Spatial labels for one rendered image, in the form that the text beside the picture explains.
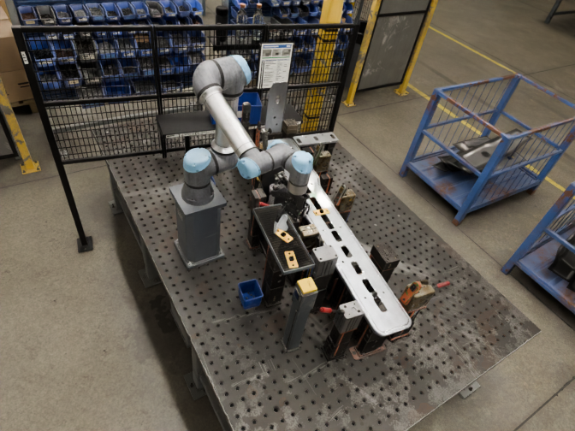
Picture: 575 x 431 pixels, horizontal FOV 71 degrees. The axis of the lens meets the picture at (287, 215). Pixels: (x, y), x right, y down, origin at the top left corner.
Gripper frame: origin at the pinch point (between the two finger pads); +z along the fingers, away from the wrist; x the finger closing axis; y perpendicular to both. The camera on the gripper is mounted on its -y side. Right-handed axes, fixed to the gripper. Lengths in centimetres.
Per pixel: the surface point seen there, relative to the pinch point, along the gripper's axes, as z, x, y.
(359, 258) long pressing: 23.3, 29.3, 24.7
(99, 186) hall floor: 123, 11, -202
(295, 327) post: 33.4, -14.4, 25.1
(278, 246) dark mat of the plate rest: 7.3, -6.0, 2.8
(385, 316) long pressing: 23, 12, 50
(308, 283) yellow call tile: 7.3, -10.7, 23.2
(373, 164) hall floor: 123, 235, -70
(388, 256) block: 20, 39, 34
